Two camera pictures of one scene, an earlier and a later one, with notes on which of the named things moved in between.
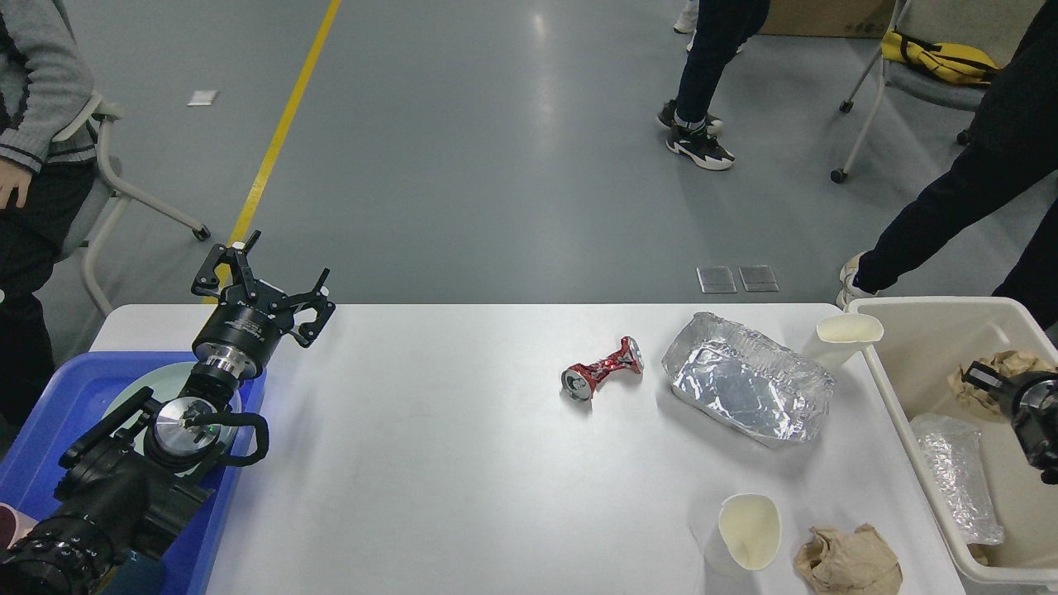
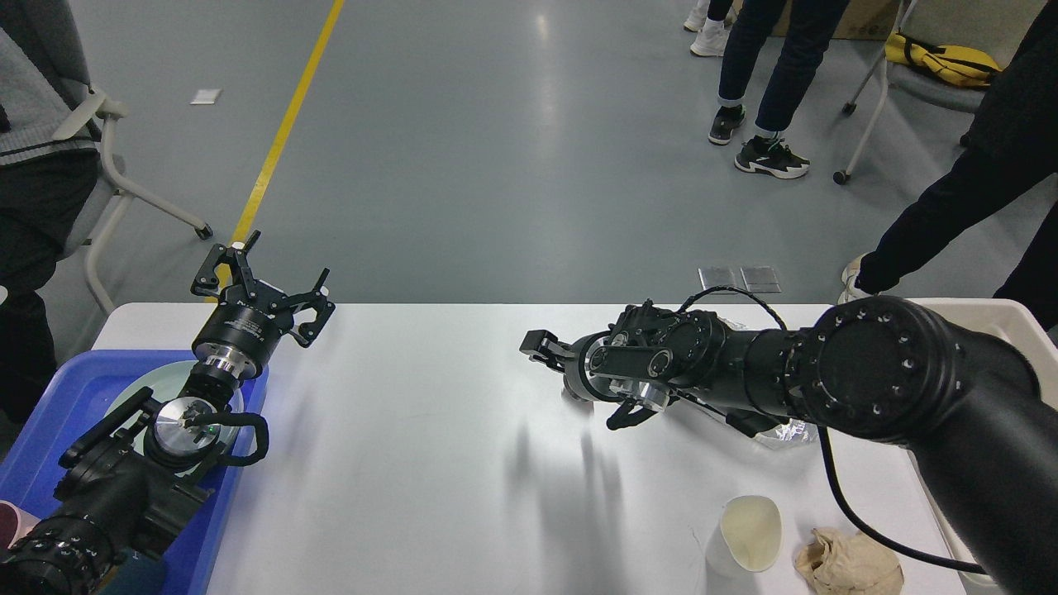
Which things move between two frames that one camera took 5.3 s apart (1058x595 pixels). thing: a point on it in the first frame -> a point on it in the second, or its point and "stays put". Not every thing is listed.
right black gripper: (1031, 399) -> (580, 382)
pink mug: (14, 524) stays put
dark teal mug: (136, 573) stays put
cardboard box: (867, 19) stays put
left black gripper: (241, 334) stays put
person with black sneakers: (725, 26) -> (803, 30)
